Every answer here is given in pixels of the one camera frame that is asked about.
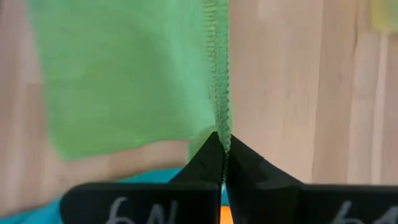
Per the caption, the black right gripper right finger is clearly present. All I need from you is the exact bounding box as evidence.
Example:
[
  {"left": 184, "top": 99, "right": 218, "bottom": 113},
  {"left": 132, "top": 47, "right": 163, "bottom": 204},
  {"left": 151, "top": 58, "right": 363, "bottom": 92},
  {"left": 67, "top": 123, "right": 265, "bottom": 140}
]
[{"left": 225, "top": 134, "right": 398, "bottom": 224}]

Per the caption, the yellow-green plastic bin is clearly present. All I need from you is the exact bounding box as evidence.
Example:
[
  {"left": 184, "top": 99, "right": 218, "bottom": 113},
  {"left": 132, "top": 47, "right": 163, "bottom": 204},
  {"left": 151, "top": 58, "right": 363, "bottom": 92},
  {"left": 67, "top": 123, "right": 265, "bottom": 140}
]
[{"left": 369, "top": 0, "right": 398, "bottom": 34}]

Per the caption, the teal microfiber towel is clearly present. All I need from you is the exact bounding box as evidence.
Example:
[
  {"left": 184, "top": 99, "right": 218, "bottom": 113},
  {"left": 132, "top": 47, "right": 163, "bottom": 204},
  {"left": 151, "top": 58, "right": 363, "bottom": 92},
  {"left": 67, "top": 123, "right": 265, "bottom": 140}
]
[{"left": 0, "top": 167, "right": 229, "bottom": 224}]

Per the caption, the orange microfiber towel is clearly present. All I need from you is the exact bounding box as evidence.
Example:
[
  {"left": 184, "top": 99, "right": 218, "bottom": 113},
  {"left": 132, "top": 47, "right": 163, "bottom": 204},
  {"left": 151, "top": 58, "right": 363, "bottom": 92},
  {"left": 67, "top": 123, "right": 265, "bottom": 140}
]
[{"left": 219, "top": 205, "right": 234, "bottom": 224}]

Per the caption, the green microfiber towel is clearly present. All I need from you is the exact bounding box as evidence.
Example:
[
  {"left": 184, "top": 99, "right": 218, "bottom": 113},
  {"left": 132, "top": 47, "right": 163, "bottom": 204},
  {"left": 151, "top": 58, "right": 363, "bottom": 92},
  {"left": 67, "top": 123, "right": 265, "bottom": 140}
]
[{"left": 26, "top": 0, "right": 233, "bottom": 162}]

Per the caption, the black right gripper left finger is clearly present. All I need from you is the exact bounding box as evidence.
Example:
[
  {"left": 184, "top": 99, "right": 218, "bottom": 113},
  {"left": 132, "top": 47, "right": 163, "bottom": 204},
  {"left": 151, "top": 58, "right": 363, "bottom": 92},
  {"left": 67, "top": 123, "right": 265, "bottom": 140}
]
[{"left": 60, "top": 131, "right": 225, "bottom": 224}]

